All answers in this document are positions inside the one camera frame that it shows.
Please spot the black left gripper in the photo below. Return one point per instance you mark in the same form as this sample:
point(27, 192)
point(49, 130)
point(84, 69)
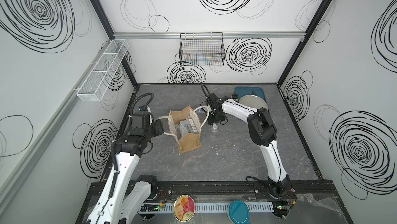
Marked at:
point(157, 125)

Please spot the teal round lid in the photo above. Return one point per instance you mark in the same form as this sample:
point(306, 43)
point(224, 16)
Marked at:
point(238, 212)

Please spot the grey round plate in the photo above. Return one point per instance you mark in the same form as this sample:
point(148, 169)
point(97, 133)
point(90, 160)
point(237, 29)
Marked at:
point(253, 101)

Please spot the black corner frame post left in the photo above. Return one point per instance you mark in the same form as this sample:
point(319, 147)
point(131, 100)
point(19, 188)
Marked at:
point(110, 34)

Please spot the aluminium wall rail back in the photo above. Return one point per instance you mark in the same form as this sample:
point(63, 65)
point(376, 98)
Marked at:
point(211, 35)

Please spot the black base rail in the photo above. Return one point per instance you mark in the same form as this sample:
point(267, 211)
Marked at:
point(256, 189)

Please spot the teal plastic tray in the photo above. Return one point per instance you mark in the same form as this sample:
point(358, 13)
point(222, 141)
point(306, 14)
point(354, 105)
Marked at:
point(242, 91)

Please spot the black corner frame post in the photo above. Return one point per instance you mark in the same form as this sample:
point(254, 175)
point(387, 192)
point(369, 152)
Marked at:
point(323, 7)
point(110, 34)

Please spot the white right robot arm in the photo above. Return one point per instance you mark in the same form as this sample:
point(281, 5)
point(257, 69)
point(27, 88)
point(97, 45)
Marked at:
point(263, 133)

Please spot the aluminium wall rail left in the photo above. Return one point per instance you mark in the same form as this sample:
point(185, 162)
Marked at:
point(29, 160)

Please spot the white wire shelf basket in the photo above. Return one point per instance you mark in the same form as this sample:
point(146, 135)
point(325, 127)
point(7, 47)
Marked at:
point(106, 73)

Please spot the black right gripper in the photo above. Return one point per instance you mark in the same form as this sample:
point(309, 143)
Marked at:
point(210, 121)

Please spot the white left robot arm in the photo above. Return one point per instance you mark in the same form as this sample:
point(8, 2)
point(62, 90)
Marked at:
point(115, 205)

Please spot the black wire basket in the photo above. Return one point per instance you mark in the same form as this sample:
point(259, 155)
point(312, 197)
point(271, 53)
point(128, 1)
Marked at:
point(202, 52)

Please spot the black corner frame post right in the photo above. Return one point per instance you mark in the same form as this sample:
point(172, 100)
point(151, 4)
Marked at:
point(323, 7)

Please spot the aluminium wall rail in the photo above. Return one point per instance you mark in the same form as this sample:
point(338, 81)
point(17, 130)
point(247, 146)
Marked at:
point(29, 160)
point(211, 35)

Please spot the burlap canvas tote bag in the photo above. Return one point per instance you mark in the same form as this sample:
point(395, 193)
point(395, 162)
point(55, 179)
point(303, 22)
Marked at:
point(191, 141)

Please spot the round tin pink lid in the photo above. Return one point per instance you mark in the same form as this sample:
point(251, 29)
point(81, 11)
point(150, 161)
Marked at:
point(184, 208)

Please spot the white slotted cable duct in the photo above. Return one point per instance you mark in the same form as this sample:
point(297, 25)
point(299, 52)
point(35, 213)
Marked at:
point(220, 207)

